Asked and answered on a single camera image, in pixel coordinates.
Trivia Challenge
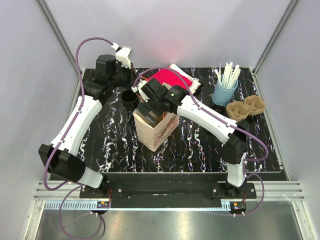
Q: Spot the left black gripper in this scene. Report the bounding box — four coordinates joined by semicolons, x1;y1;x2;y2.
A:
109;61;140;90

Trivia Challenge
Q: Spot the paper takeout bag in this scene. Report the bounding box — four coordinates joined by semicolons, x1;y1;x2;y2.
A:
133;102;180;152

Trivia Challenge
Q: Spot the black coffee cup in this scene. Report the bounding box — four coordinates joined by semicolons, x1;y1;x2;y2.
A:
121;89;140;114

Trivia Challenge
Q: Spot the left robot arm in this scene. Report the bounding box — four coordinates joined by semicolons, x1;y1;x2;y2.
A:
38;52;136;198

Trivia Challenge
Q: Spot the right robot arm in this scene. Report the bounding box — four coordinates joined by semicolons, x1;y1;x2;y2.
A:
133;78;249;199

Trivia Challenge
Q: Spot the red folded cloth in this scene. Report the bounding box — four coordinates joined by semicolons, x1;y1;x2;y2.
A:
148;69;186;89

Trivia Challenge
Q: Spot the stack of napkins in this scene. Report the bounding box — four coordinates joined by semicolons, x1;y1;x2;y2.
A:
169;64;203;97

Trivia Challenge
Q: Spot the black cup lid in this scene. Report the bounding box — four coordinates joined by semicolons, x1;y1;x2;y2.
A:
210;104;227;117

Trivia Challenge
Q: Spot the blue straw holder cup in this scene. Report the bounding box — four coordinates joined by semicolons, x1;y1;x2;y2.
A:
212;80;239;107

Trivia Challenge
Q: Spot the bottom cardboard cup carrier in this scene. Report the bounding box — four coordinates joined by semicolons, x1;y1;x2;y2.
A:
226;95;266;122

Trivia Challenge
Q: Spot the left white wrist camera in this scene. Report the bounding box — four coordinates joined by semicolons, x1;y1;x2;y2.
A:
111;42;133;69

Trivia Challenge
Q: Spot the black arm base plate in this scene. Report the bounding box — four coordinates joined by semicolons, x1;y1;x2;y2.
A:
79;172;257;210

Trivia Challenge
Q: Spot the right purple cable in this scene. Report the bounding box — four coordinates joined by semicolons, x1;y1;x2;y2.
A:
131;66;270;216

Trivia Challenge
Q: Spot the purple cable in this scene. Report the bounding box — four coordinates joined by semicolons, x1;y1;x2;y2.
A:
131;66;270;216
43;36;118;238

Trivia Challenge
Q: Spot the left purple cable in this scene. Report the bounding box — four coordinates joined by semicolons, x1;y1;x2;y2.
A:
43;36;118;238

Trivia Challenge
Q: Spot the aluminium frame rail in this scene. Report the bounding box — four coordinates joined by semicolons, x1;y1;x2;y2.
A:
23;180;320;240

